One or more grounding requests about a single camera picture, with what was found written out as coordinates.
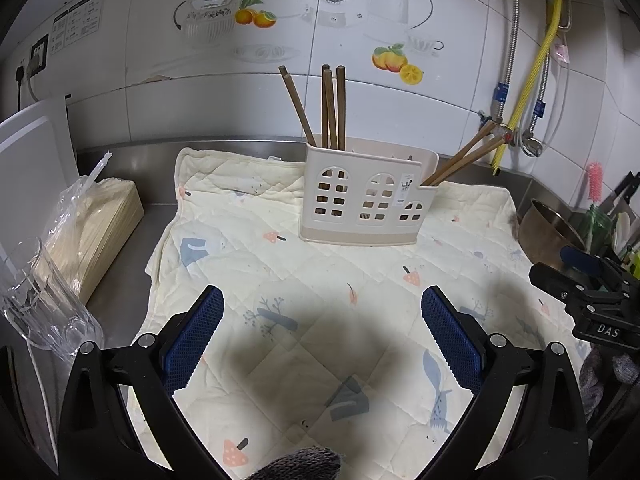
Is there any black handled knife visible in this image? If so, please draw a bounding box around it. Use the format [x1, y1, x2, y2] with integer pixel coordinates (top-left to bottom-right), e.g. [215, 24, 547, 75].
[612, 171, 640, 211]

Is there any wall socket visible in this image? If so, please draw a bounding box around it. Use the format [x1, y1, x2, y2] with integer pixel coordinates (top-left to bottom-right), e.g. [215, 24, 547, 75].
[30, 35, 50, 73]

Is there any thin clear tube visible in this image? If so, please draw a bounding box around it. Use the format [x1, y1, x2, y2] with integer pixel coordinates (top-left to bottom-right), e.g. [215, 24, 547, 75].
[545, 25, 572, 142]

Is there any braided metal hose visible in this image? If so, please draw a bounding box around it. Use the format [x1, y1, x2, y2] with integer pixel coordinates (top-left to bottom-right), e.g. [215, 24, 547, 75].
[530, 25, 556, 136]
[495, 0, 518, 121]

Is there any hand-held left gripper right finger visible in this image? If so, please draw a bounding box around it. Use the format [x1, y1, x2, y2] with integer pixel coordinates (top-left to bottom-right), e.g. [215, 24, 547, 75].
[421, 285, 592, 480]

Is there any tissue pack in plastic wrap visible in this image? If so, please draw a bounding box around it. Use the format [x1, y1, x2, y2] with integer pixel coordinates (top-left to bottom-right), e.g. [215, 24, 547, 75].
[30, 150, 146, 306]

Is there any cream plastic utensil holder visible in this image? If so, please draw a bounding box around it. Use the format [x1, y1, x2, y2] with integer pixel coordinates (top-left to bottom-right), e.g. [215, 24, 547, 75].
[299, 142, 440, 246]

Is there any black plug with cable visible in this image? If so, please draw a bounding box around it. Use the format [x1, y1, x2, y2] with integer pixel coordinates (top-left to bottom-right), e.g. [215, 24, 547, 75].
[14, 64, 40, 107]

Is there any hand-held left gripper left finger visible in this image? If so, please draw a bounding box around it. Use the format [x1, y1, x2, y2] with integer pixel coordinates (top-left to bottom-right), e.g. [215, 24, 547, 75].
[57, 285, 241, 480]

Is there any yellow gas hose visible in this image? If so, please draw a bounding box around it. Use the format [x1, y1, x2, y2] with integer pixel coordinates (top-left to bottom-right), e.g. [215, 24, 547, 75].
[492, 0, 563, 176]

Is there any white wall label sticker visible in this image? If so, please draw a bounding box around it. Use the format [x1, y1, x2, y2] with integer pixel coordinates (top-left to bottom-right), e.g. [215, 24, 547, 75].
[50, 0, 106, 56]

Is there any metal water valve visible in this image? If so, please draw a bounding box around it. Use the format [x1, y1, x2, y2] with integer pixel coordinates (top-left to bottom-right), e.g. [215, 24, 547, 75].
[520, 130, 544, 159]

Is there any white plastic spoon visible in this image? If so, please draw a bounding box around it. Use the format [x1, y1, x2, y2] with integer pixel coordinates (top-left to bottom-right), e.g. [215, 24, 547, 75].
[615, 212, 632, 252]

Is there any cream quilted printed mat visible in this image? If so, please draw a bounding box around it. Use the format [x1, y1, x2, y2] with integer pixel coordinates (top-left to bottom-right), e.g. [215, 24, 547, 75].
[122, 147, 591, 480]

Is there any person's right hand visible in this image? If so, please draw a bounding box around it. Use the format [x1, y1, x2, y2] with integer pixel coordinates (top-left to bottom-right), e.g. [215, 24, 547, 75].
[579, 350, 640, 422]

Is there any white cutting board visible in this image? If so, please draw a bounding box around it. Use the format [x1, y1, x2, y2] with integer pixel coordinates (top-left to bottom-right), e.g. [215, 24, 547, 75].
[0, 96, 78, 261]

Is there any green glass bottle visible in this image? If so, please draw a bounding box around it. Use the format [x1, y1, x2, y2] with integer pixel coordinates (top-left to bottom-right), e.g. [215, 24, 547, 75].
[582, 207, 613, 256]

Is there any brown wooden chopstick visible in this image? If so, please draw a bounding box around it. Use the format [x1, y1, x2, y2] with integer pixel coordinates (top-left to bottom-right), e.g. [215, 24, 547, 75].
[427, 135, 507, 187]
[278, 65, 317, 148]
[322, 69, 338, 151]
[420, 121, 496, 186]
[321, 64, 332, 150]
[336, 65, 347, 152]

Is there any red handled water valve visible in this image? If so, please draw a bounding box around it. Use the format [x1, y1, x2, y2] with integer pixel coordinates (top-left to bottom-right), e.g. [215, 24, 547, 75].
[479, 109, 515, 147]

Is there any pink bottle brush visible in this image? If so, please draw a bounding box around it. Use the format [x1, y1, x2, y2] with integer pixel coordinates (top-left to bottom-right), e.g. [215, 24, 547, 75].
[585, 161, 603, 206]

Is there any person's left hand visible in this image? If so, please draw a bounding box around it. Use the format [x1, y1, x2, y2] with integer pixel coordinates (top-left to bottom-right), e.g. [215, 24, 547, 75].
[247, 447, 344, 480]

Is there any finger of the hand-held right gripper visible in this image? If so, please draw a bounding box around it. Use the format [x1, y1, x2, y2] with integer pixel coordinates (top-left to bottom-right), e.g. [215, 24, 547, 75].
[560, 244, 624, 282]
[529, 262, 589, 307]

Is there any stainless steel bowl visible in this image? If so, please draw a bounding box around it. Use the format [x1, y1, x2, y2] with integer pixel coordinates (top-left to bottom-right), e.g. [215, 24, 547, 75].
[517, 199, 588, 266]

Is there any clear glass cup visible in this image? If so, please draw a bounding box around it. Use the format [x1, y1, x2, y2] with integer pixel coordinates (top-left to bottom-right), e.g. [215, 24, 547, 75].
[0, 237, 103, 366]

